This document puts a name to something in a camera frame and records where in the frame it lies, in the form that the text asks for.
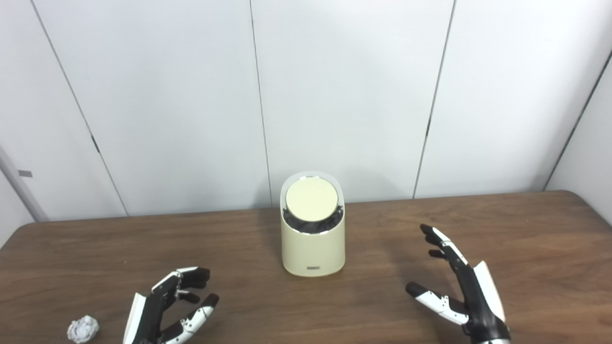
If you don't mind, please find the black bin liner bag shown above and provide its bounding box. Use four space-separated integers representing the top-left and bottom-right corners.
283 205 345 235

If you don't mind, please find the cream-colored round bin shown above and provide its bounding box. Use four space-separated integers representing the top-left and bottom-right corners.
280 171 346 278

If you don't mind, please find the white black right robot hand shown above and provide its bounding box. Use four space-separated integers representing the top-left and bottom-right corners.
405 224 512 344

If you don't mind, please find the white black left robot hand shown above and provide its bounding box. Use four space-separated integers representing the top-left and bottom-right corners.
122 267 220 344

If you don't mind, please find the cream round bin lid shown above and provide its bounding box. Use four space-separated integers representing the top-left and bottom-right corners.
285 177 339 222

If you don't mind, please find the grey wall corner post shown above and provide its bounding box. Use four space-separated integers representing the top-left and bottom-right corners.
0 143 48 223

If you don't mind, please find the white paper ball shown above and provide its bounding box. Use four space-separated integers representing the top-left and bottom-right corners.
67 315 100 344

